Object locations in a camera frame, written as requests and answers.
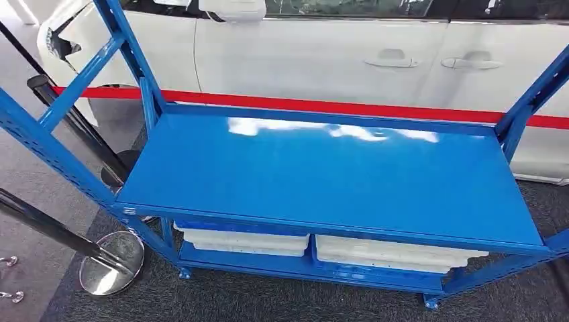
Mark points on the blue metal shelf rack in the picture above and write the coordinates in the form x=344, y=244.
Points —
x=311, y=177

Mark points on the red barrier belt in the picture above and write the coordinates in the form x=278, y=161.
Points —
x=311, y=105

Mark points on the white car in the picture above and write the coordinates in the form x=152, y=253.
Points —
x=311, y=58

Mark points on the small chrome fitting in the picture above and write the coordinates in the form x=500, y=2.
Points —
x=9, y=261
x=17, y=297

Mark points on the black barrier belt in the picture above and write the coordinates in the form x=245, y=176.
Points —
x=21, y=48

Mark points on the white foam tray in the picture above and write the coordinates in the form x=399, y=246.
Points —
x=391, y=255

